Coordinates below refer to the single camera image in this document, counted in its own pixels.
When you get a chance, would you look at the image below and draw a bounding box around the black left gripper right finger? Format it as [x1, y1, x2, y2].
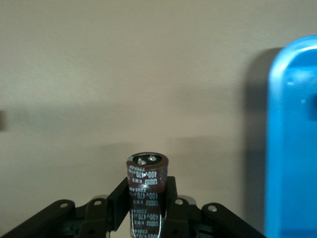
[162, 176, 266, 238]

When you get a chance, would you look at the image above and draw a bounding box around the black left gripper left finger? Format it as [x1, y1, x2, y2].
[0, 177, 131, 238]

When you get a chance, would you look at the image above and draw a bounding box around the dark brown cylindrical capacitor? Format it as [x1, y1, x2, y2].
[125, 152, 170, 238]

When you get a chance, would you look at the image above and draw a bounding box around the blue plastic tray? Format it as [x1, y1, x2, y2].
[263, 34, 317, 238]

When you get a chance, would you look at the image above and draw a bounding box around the brown table cover mat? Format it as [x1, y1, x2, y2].
[0, 0, 317, 238]

